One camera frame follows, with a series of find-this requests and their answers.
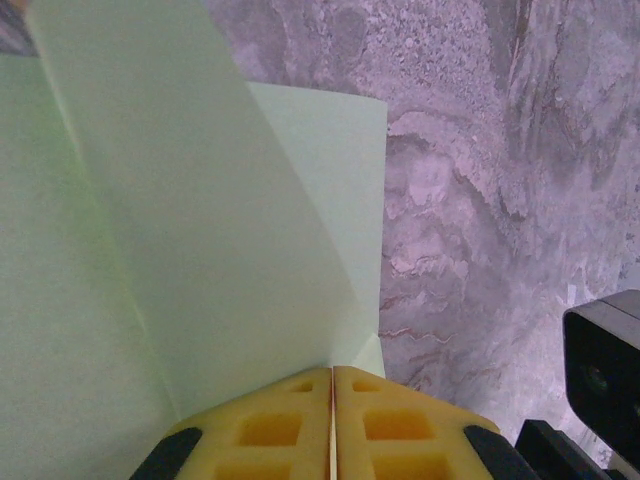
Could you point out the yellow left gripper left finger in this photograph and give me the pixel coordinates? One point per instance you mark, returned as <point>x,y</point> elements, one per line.
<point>315,425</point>

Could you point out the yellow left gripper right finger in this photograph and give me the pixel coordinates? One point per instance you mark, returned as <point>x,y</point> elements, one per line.
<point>350,425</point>

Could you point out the light green paper sheet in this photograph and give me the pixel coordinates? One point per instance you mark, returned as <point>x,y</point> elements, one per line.
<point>175,225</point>

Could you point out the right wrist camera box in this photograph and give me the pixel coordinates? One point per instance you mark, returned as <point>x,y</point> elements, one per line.
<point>605,370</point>

